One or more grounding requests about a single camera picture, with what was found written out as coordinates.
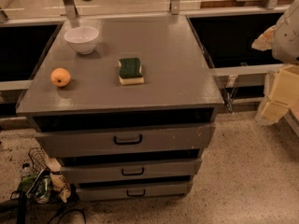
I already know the grey bottom drawer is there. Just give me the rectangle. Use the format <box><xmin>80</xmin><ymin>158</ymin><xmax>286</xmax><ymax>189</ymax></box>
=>
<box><xmin>76</xmin><ymin>181</ymin><xmax>192</xmax><ymax>201</ymax></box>

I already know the grey drawer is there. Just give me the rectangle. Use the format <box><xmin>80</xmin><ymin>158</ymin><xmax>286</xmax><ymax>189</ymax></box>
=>
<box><xmin>61</xmin><ymin>158</ymin><xmax>202</xmax><ymax>184</ymax></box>
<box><xmin>36</xmin><ymin>124</ymin><xmax>215</xmax><ymax>158</ymax></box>
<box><xmin>76</xmin><ymin>181</ymin><xmax>192</xmax><ymax>201</ymax></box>

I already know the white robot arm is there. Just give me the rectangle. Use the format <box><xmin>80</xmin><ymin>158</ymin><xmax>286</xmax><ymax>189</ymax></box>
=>
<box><xmin>251</xmin><ymin>0</ymin><xmax>299</xmax><ymax>125</ymax></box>

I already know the grey top drawer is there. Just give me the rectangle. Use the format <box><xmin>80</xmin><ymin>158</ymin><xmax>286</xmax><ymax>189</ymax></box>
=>
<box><xmin>36</xmin><ymin>124</ymin><xmax>215</xmax><ymax>158</ymax></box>

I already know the grey middle drawer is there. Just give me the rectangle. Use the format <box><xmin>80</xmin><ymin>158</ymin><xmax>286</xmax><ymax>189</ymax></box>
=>
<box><xmin>61</xmin><ymin>158</ymin><xmax>202</xmax><ymax>184</ymax></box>

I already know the grey drawer cabinet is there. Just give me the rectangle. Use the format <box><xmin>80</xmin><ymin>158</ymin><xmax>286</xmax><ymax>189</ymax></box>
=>
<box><xmin>17</xmin><ymin>16</ymin><xmax>223</xmax><ymax>189</ymax></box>

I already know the green yellow sponge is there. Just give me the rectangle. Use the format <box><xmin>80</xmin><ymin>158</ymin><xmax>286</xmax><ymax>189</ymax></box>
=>
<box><xmin>119</xmin><ymin>57</ymin><xmax>144</xmax><ymax>86</ymax></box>

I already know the white ceramic bowl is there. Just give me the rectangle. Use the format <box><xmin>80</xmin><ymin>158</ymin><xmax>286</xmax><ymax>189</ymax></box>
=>
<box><xmin>64</xmin><ymin>26</ymin><xmax>99</xmax><ymax>54</ymax></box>

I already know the orange fruit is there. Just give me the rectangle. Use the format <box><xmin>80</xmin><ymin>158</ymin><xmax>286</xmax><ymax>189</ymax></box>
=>
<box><xmin>50</xmin><ymin>68</ymin><xmax>71</xmax><ymax>88</ymax></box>

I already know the green snack bag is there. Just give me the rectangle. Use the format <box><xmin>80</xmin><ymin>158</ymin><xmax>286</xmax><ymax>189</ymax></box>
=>
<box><xmin>17</xmin><ymin>175</ymin><xmax>51</xmax><ymax>204</ymax></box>

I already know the clear plastic bottle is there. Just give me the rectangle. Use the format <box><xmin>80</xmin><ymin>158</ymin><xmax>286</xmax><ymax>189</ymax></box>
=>
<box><xmin>21</xmin><ymin>163</ymin><xmax>32</xmax><ymax>180</ymax></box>

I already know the metal post left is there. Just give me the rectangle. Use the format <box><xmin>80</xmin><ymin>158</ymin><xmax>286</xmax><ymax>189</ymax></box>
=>
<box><xmin>63</xmin><ymin>0</ymin><xmax>78</xmax><ymax>20</ymax></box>

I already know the black wire basket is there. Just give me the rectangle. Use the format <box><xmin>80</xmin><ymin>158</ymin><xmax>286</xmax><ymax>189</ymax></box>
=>
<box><xmin>28</xmin><ymin>147</ymin><xmax>48</xmax><ymax>173</ymax></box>

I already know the black cable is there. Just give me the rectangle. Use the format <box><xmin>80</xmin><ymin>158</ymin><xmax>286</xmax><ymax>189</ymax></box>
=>
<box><xmin>46</xmin><ymin>203</ymin><xmax>87</xmax><ymax>224</ymax></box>

